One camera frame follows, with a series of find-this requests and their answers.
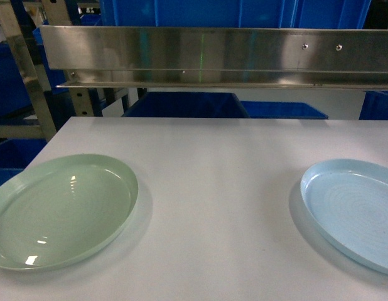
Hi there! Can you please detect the blue bin lower left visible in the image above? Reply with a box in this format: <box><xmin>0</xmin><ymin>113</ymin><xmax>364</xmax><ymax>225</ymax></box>
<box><xmin>123</xmin><ymin>92</ymin><xmax>249</xmax><ymax>119</ymax></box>

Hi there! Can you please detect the large blue bin upper left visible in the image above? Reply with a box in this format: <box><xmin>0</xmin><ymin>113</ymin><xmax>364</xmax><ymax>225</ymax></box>
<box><xmin>99</xmin><ymin>0</ymin><xmax>298</xmax><ymax>28</ymax></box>

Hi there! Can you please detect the blue bin far right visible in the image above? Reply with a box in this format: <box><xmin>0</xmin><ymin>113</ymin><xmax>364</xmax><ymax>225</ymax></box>
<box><xmin>359</xmin><ymin>91</ymin><xmax>388</xmax><ymax>120</ymax></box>

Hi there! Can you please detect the stainless steel shelf rail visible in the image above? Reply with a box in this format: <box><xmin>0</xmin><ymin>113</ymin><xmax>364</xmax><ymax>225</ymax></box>
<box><xmin>41</xmin><ymin>26</ymin><xmax>388</xmax><ymax>90</ymax></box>

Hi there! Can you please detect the light green round plate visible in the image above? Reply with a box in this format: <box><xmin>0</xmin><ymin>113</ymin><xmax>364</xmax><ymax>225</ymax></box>
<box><xmin>0</xmin><ymin>154</ymin><xmax>139</xmax><ymax>271</ymax></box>

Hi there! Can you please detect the blue bin lower right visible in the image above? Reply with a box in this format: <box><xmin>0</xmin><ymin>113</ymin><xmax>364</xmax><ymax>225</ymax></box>
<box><xmin>241</xmin><ymin>101</ymin><xmax>328</xmax><ymax>120</ymax></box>

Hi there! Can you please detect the light blue round plate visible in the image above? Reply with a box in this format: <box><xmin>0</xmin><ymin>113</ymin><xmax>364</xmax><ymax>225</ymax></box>
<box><xmin>300</xmin><ymin>159</ymin><xmax>388</xmax><ymax>275</ymax></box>

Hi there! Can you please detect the large blue bin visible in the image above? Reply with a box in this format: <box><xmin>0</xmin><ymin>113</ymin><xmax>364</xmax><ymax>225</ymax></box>
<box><xmin>294</xmin><ymin>0</ymin><xmax>371</xmax><ymax>29</ymax></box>
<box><xmin>99</xmin><ymin>0</ymin><xmax>298</xmax><ymax>28</ymax></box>

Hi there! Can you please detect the large blue bin upper right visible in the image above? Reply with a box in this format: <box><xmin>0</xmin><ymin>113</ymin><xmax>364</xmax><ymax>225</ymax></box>
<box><xmin>294</xmin><ymin>0</ymin><xmax>371</xmax><ymax>29</ymax></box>

